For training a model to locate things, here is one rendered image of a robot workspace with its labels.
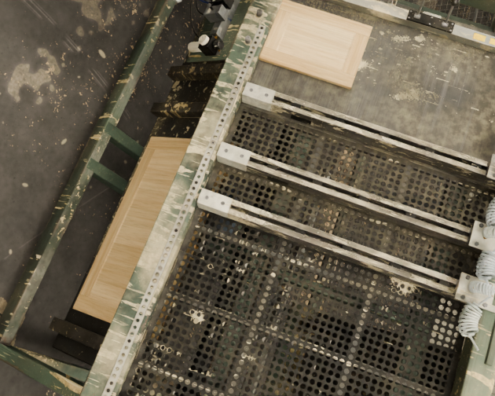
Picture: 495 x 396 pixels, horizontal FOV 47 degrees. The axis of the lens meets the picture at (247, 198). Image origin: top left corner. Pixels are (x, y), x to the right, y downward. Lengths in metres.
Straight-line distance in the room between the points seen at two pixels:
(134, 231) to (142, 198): 0.17
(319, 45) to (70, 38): 1.19
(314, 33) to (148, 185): 1.02
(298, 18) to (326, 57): 0.22
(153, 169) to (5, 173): 0.65
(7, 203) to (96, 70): 0.79
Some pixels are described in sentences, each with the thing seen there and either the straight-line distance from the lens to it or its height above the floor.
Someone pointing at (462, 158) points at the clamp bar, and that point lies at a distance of 2.38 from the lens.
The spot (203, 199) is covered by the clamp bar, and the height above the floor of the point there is 0.94.
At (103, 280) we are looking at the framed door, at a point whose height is 0.36.
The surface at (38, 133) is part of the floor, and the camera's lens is 2.83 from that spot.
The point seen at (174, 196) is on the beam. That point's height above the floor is 0.84.
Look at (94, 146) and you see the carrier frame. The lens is 2.79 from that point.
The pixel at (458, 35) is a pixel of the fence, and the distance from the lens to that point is 2.67.
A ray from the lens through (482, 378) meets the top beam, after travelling 2.20.
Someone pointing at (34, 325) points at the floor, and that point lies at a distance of 2.98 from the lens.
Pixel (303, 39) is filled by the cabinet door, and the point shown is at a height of 1.01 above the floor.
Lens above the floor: 2.44
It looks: 39 degrees down
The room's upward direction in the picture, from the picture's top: 98 degrees clockwise
